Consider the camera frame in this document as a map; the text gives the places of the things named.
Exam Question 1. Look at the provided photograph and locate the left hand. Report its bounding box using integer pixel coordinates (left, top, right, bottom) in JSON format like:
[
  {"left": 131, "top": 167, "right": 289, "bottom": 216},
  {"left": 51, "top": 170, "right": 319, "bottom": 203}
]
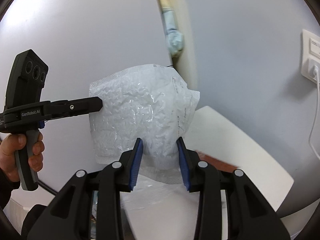
[{"left": 1, "top": 133, "right": 45, "bottom": 182}]

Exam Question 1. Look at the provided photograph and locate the light blue hanging cloth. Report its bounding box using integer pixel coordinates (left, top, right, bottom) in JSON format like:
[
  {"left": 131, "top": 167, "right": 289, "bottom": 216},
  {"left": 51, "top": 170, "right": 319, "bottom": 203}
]
[{"left": 159, "top": 0, "right": 184, "bottom": 58}]

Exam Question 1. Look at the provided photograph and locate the white charger plug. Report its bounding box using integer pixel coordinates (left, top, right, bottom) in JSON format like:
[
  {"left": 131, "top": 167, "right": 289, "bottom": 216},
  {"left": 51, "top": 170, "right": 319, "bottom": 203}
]
[{"left": 309, "top": 64, "right": 319, "bottom": 79}]

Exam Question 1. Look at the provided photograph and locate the white wall socket plate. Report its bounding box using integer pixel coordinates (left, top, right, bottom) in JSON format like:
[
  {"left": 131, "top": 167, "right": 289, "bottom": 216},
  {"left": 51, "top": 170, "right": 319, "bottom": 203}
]
[{"left": 300, "top": 29, "right": 320, "bottom": 83}]

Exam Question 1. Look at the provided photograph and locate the clear plastic wrap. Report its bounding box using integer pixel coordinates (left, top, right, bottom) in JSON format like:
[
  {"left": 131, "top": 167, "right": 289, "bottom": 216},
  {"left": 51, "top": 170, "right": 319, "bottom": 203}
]
[{"left": 120, "top": 175, "right": 200, "bottom": 210}]

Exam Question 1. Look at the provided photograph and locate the black left sleeve forearm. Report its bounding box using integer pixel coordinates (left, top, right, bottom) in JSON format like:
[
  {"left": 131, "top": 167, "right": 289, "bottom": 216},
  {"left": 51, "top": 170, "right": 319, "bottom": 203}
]
[{"left": 0, "top": 170, "right": 21, "bottom": 209}]

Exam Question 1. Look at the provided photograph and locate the cream door frame post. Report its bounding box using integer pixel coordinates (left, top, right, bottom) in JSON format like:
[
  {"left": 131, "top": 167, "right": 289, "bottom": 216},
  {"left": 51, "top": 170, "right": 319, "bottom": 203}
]
[{"left": 168, "top": 0, "right": 199, "bottom": 90}]

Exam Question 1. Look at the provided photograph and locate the white orange small box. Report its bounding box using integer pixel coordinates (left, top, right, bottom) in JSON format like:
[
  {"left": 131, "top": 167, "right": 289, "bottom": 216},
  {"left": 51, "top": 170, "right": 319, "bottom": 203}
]
[{"left": 196, "top": 151, "right": 238, "bottom": 173}]

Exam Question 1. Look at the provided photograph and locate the white bubble mailer envelope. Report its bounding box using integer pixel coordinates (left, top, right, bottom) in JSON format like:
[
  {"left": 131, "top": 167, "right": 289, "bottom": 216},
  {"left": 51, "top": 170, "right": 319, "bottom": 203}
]
[{"left": 89, "top": 64, "right": 200, "bottom": 184}]

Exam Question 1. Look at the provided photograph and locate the white charging cable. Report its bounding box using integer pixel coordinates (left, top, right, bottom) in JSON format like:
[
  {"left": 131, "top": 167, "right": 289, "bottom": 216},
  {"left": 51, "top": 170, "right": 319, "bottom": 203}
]
[{"left": 308, "top": 74, "right": 320, "bottom": 159}]

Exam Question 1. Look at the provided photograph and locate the white nightstand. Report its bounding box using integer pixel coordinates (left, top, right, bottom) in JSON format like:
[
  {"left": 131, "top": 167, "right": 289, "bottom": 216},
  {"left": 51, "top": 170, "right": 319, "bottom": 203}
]
[{"left": 122, "top": 106, "right": 293, "bottom": 239}]

